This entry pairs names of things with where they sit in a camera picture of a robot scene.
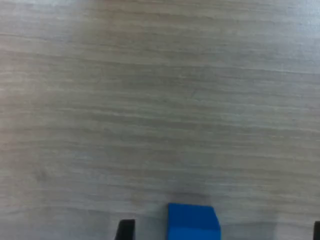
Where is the blue cube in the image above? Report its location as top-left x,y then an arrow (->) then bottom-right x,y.
166,202 -> 223,240

